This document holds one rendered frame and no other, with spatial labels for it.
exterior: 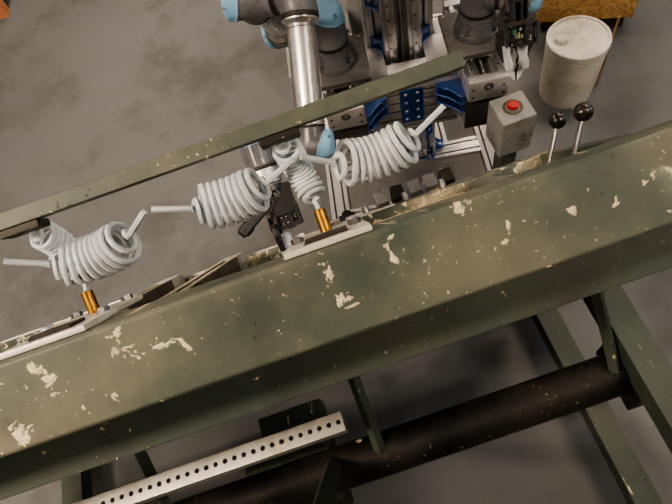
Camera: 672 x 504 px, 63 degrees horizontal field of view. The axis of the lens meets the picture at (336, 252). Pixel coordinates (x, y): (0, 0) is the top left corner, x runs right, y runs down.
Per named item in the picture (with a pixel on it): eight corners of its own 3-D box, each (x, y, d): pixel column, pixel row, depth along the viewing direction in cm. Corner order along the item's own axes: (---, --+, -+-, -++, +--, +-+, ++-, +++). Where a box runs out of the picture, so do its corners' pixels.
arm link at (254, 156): (267, 123, 140) (257, 121, 132) (281, 164, 141) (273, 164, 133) (239, 134, 142) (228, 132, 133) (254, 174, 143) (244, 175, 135)
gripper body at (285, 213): (303, 225, 135) (286, 179, 134) (270, 237, 136) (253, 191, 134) (304, 223, 143) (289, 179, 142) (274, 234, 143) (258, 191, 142)
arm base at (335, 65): (312, 50, 197) (306, 28, 189) (353, 41, 196) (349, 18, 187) (316, 80, 190) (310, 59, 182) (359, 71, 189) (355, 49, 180)
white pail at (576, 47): (586, 64, 303) (608, -10, 262) (605, 104, 289) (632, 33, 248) (528, 76, 306) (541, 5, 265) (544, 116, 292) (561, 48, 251)
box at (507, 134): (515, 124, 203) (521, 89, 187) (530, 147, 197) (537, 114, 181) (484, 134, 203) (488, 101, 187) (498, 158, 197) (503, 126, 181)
